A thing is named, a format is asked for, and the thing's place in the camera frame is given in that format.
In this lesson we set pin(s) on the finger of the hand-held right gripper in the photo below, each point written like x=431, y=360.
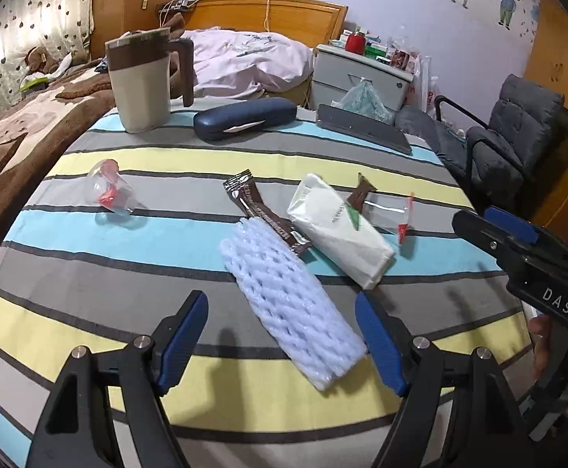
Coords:
x=479, y=231
x=513, y=222

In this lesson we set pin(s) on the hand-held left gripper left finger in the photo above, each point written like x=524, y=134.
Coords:
x=184, y=341

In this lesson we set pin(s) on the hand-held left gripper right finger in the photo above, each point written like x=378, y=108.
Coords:
x=379, y=346

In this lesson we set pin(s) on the clear wrapper red ends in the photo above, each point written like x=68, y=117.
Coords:
x=391, y=214

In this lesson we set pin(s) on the long white foam net sleeve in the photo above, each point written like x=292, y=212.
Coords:
x=289, y=302

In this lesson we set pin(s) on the white tissue packet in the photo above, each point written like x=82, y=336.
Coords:
x=337, y=234

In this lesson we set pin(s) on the brown wrapper scrap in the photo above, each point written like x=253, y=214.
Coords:
x=362, y=192

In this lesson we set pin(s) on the brown coffee wrapper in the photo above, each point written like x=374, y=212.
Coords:
x=259, y=209

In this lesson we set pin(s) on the small clear cup red bits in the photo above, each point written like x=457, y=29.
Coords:
x=111, y=187

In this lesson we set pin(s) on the person's right hand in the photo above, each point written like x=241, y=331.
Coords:
x=538, y=346

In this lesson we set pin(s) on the black office chair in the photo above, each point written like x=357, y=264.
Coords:
x=479, y=151

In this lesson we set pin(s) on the striped tablecloth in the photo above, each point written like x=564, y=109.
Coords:
x=167, y=263

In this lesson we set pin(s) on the grey cushioned armchair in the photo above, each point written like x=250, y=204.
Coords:
x=528, y=112

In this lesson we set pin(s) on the large wooden wardrobe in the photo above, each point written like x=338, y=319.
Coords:
x=562, y=83

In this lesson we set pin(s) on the white plastic bag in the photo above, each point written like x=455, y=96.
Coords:
x=423, y=87

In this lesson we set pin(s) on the dark grey tablet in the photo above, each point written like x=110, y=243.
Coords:
x=362, y=129

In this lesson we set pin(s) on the green mesh plastic bag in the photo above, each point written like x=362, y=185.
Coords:
x=367, y=102

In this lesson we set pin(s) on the grey nightstand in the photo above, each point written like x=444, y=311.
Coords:
x=332, y=78

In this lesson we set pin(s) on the red jar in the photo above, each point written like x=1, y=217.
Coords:
x=356, y=43

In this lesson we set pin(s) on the dark blue glasses case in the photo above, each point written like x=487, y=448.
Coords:
x=245, y=117

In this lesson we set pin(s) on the beige mug brown lid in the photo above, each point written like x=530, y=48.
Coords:
x=137, y=87

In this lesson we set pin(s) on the brown patterned blanket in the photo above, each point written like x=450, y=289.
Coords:
x=25, y=131

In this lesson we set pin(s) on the wooden headboard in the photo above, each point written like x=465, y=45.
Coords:
x=293, y=14

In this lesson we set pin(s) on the pink duvet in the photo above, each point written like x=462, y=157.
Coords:
x=250, y=58

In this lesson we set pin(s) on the green box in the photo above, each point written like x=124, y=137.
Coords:
x=33, y=83

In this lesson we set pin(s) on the brown teddy bear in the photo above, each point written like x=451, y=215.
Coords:
x=37, y=61

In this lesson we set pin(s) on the power strip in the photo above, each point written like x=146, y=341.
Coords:
x=176, y=5

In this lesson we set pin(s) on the heart print curtain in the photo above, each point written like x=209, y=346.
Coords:
x=30, y=19

